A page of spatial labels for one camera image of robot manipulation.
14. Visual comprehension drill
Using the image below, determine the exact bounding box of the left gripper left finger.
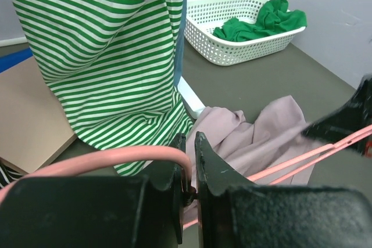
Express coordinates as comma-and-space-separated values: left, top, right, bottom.
1, 134, 186, 247

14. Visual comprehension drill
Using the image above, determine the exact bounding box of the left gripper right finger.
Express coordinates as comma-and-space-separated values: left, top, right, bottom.
195, 132, 371, 247

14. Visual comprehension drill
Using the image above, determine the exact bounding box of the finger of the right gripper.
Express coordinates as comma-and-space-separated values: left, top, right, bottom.
301, 75, 371, 143

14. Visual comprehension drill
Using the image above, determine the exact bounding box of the pink hanger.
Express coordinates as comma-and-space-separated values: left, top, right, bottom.
0, 124, 372, 230

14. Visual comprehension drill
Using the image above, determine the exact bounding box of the pink tank top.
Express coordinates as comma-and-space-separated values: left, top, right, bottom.
183, 95, 320, 222

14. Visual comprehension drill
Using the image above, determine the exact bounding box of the black white striped tank top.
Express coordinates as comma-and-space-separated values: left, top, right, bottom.
0, 162, 23, 189

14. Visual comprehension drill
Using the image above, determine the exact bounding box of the blue tank top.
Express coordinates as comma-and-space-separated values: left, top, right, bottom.
174, 0, 187, 87

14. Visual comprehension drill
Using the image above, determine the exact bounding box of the green white striped tank top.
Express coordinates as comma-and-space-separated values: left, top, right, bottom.
2, 0, 195, 177

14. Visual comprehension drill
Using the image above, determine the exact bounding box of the white clothes rack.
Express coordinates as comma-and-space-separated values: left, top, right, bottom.
177, 77, 205, 120

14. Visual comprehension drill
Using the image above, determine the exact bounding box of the green garment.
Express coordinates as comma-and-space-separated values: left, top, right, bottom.
212, 0, 307, 42

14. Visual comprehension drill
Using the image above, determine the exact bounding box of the brown cardboard sheet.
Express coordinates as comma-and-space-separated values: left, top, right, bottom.
1, 57, 76, 174

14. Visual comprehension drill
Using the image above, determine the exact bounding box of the white plastic basket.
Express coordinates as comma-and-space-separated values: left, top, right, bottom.
184, 0, 307, 66

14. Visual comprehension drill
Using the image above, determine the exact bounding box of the blue flat object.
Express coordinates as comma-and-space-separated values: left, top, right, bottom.
0, 48, 33, 73

